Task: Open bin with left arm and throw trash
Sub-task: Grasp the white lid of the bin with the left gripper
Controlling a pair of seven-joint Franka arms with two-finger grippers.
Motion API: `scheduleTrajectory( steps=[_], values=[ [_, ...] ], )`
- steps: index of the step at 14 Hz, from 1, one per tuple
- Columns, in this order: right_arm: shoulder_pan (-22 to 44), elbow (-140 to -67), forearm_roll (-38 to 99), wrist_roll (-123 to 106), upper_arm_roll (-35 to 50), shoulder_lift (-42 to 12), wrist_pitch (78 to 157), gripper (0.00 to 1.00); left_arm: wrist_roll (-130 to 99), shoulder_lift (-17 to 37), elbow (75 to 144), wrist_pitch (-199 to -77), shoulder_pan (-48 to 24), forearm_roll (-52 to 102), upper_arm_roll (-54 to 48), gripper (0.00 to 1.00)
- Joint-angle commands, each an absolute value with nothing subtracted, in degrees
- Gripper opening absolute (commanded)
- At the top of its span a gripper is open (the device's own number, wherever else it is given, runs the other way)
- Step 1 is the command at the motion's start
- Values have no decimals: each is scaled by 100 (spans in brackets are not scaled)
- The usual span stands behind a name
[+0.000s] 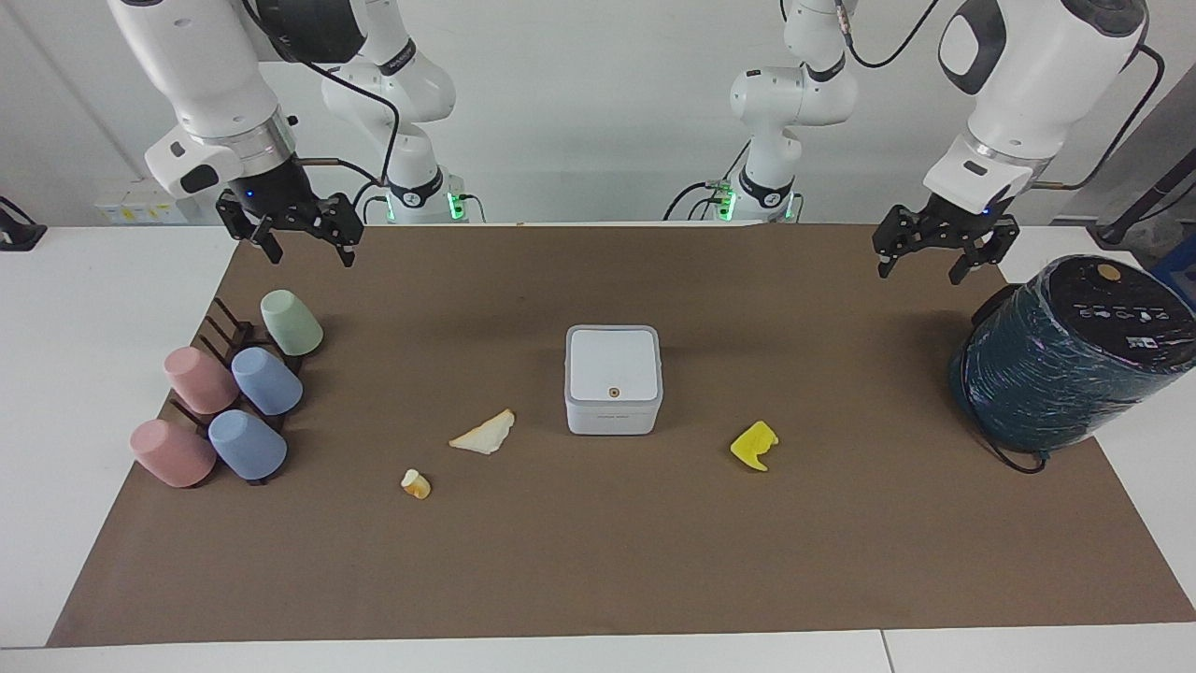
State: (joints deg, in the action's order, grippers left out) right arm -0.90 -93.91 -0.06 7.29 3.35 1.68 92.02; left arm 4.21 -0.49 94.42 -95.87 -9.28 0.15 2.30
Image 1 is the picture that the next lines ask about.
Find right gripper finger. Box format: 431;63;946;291
280;193;366;269
216;190;285;266

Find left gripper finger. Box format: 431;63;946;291
948;217;1022;287
872;207;941;280

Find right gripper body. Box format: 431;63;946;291
227;155;324;226

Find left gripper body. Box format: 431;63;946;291
922;192;1014;240

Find small white lidded bin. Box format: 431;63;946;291
563;323;665;437

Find green cup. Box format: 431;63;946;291
260;289;325;358

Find dark wooden cup rack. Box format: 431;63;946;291
167;296;306;488

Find dark green wrapped cylinder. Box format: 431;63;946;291
947;253;1196;456

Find black stand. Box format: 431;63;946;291
1087;157;1196;250
0;195;49;252

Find blue cup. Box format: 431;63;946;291
206;408;289;482
231;346;305;417

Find pink cup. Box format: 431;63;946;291
129;419;219;490
164;346;240;416

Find blue box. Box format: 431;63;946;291
1151;232;1196;311

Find yellow crumpled scrap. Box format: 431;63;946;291
729;420;781;473

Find pale orange peel scrap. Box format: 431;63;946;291
448;408;518;457

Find white wall socket boxes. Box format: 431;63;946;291
93;190;190;226

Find black cable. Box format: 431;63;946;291
241;0;403;188
834;0;941;70
662;140;751;222
970;282;1053;476
1032;43;1167;192

